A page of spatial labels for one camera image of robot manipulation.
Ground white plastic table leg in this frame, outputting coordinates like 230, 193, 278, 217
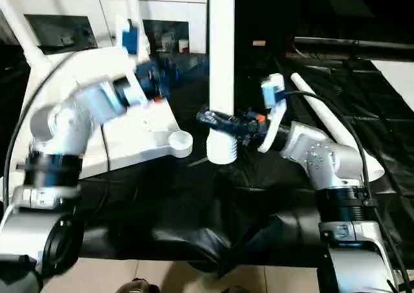
0, 0, 48, 69
290, 72, 386, 181
206, 0, 239, 164
124, 0, 147, 64

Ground white plastic table top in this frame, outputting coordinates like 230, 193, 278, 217
6, 45, 194, 190

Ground black case with gold label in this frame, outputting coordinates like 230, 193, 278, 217
234, 0, 296, 61

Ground white cabinet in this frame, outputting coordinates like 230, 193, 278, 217
0, 0, 210, 56

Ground black mat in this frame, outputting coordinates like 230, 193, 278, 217
0, 43, 414, 271

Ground black long bar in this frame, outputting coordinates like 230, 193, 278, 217
292, 36, 414, 49

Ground white flat sheet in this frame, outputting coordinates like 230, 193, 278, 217
370, 60, 414, 110

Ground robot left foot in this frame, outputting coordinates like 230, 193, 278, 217
118, 277, 160, 293

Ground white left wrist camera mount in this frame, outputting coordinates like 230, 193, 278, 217
113, 14, 150, 108

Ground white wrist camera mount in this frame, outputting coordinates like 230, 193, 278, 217
113, 14, 150, 108
257, 73, 289, 154

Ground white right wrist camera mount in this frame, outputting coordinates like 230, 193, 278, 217
257, 73, 289, 154

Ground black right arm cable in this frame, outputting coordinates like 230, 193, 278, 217
281, 91, 413, 293

